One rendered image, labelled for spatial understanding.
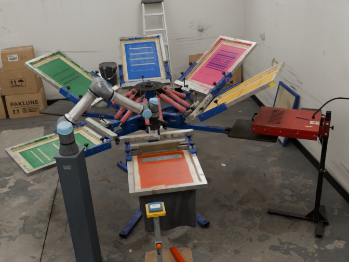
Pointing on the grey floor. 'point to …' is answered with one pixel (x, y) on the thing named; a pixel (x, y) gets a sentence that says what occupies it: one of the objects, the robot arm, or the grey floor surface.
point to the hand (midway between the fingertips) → (159, 136)
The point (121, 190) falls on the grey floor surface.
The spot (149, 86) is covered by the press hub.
